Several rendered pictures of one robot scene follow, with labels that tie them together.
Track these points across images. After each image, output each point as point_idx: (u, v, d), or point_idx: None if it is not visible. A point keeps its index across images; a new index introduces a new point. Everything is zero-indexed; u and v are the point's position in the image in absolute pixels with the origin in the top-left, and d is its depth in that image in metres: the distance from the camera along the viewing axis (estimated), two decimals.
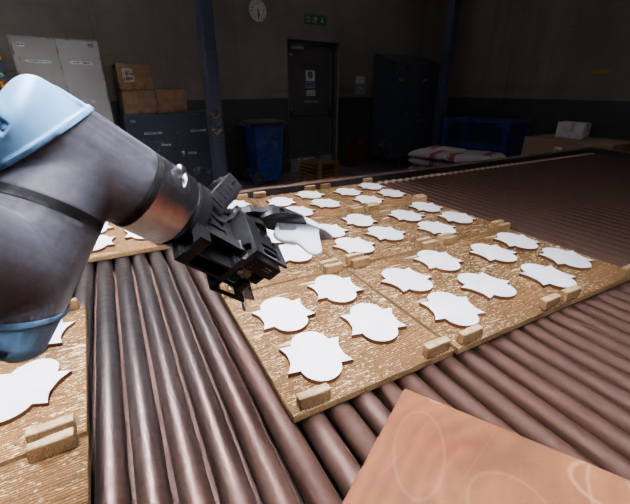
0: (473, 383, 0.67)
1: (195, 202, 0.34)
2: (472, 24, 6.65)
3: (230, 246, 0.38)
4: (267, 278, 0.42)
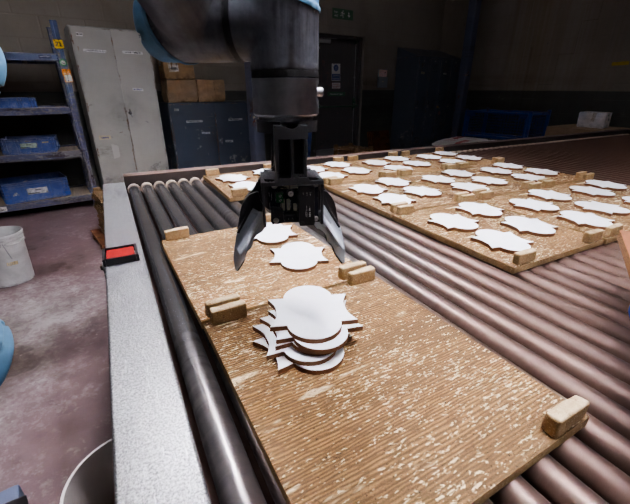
0: None
1: (315, 113, 0.41)
2: (492, 19, 6.86)
3: (304, 166, 0.42)
4: (300, 221, 0.43)
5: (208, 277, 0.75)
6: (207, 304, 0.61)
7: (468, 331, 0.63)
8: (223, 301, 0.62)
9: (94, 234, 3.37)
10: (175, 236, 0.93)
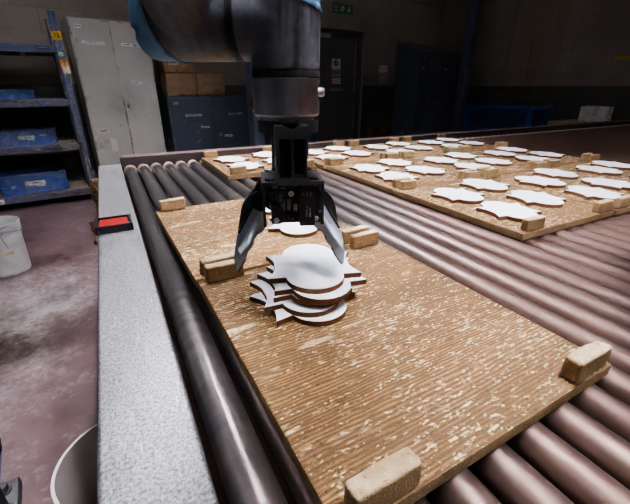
0: None
1: (315, 113, 0.41)
2: (493, 14, 6.82)
3: (304, 166, 0.42)
4: (300, 221, 0.43)
5: (204, 242, 0.72)
6: (202, 261, 0.58)
7: (476, 292, 0.60)
8: (219, 259, 0.59)
9: (92, 226, 3.34)
10: (171, 206, 0.90)
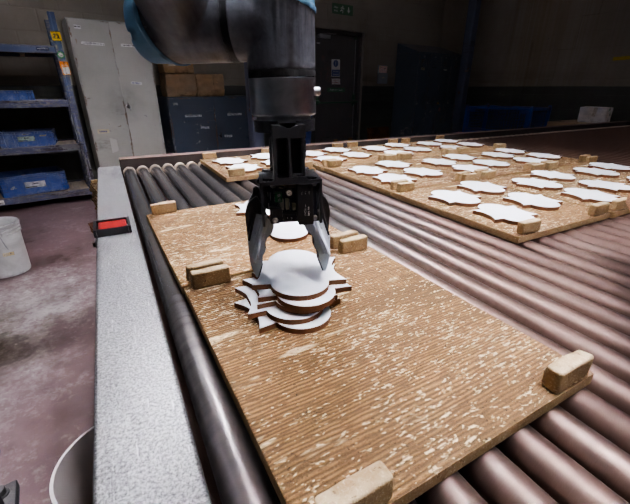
0: None
1: (312, 112, 0.41)
2: (492, 14, 6.83)
3: (302, 165, 0.42)
4: (299, 220, 0.43)
5: (193, 246, 0.72)
6: (188, 267, 0.57)
7: (471, 295, 0.61)
8: (205, 265, 0.58)
9: (92, 227, 3.34)
10: (162, 210, 0.90)
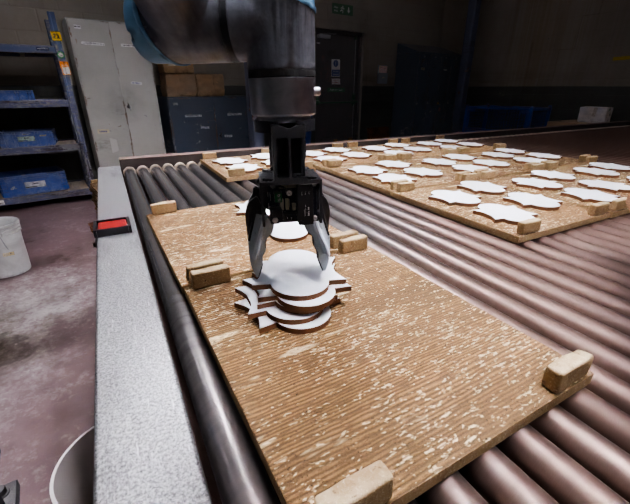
0: None
1: (312, 112, 0.41)
2: (492, 14, 6.83)
3: (302, 165, 0.42)
4: (299, 220, 0.43)
5: (193, 246, 0.72)
6: (188, 267, 0.57)
7: (471, 295, 0.61)
8: (205, 265, 0.58)
9: (92, 227, 3.34)
10: (162, 210, 0.90)
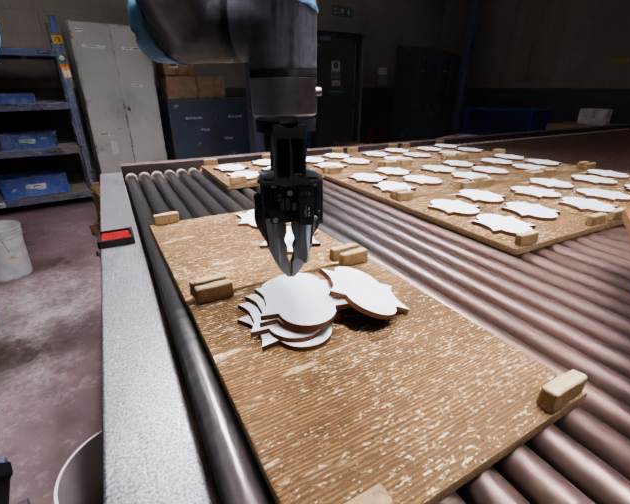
0: None
1: (313, 112, 0.41)
2: (492, 16, 6.84)
3: (303, 165, 0.42)
4: (300, 221, 0.43)
5: (196, 259, 0.73)
6: (192, 282, 0.59)
7: (469, 309, 0.62)
8: (208, 280, 0.60)
9: (93, 230, 3.35)
10: (164, 221, 0.91)
